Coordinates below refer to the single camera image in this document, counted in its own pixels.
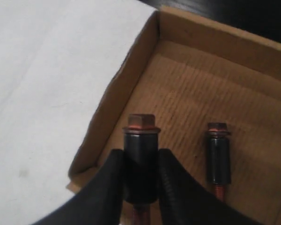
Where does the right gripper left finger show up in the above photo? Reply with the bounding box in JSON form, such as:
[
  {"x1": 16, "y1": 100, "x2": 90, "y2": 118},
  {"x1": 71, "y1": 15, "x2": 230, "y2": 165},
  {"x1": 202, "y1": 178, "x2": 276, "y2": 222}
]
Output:
[{"x1": 30, "y1": 149, "x2": 127, "y2": 225}]

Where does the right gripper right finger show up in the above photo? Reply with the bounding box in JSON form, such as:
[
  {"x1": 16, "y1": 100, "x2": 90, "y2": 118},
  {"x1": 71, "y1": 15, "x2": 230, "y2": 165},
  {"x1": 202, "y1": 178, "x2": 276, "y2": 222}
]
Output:
[{"x1": 158, "y1": 148, "x2": 274, "y2": 225}]

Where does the copper bolt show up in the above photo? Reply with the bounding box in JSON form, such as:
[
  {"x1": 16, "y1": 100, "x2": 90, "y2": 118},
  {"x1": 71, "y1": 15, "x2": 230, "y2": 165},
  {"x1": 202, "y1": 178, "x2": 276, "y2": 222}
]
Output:
[
  {"x1": 206, "y1": 122, "x2": 231, "y2": 199},
  {"x1": 122, "y1": 113, "x2": 161, "y2": 225}
]

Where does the black sleeve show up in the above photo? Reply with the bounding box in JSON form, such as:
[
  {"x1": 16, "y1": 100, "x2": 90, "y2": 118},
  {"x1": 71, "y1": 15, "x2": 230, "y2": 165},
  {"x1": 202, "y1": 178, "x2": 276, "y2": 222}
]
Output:
[
  {"x1": 206, "y1": 135, "x2": 232, "y2": 186},
  {"x1": 123, "y1": 131, "x2": 160, "y2": 205}
]

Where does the cardboard box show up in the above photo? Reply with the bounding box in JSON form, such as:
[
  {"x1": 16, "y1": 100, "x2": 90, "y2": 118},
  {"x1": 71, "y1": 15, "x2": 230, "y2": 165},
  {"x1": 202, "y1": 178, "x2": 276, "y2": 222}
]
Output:
[{"x1": 65, "y1": 5, "x2": 281, "y2": 225}]

